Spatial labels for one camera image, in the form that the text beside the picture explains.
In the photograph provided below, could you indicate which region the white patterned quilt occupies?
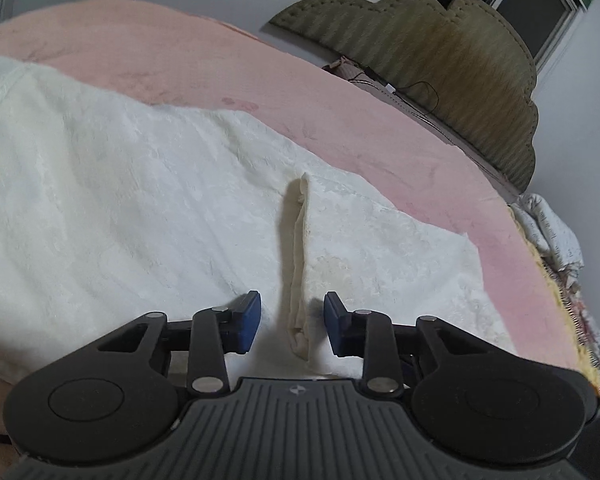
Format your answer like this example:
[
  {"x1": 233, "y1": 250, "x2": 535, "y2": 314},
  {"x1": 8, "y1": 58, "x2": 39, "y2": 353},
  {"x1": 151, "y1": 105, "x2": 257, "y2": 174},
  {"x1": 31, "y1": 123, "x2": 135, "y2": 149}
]
[{"x1": 510, "y1": 192, "x2": 584, "y2": 275}]

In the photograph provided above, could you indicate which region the black cable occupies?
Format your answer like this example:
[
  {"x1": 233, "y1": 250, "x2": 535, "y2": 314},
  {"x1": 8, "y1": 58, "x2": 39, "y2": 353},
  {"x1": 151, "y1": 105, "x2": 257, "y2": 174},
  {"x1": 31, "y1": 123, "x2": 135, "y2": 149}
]
[{"x1": 394, "y1": 81, "x2": 442, "y2": 115}]

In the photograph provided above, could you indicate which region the pink blanket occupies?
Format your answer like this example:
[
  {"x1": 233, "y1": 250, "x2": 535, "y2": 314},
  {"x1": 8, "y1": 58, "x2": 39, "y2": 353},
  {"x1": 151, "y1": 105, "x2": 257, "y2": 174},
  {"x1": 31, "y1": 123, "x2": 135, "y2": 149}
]
[{"x1": 0, "y1": 0, "x2": 583, "y2": 461}]

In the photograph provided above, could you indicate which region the white textured towel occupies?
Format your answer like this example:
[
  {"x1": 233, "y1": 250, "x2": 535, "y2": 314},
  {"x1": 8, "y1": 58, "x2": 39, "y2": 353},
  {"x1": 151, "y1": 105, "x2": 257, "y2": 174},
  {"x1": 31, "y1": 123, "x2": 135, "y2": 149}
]
[{"x1": 0, "y1": 55, "x2": 518, "y2": 386}]

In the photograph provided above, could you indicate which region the olive padded headboard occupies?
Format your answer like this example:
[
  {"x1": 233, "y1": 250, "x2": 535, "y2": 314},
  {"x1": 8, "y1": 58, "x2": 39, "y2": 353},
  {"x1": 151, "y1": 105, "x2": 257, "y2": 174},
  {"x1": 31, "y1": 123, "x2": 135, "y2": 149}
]
[{"x1": 266, "y1": 0, "x2": 540, "y2": 197}]

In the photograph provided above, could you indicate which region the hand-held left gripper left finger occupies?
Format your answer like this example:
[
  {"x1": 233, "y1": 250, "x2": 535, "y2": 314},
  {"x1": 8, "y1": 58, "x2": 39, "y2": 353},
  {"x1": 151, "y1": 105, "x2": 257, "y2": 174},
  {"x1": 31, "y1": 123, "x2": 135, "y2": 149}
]
[{"x1": 97, "y1": 290, "x2": 262, "y2": 397}]

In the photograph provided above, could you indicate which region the yellow patterned blanket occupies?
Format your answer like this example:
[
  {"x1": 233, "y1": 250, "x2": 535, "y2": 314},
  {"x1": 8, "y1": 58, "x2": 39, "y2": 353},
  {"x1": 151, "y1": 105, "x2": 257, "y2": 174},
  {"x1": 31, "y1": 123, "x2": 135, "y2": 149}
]
[{"x1": 510, "y1": 204, "x2": 600, "y2": 406}]

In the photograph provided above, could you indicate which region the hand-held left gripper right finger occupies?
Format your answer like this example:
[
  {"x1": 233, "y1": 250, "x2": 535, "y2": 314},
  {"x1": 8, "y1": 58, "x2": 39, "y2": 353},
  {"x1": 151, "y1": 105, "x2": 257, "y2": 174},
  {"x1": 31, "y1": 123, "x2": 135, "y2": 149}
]
[{"x1": 324, "y1": 291, "x2": 463, "y2": 397}]

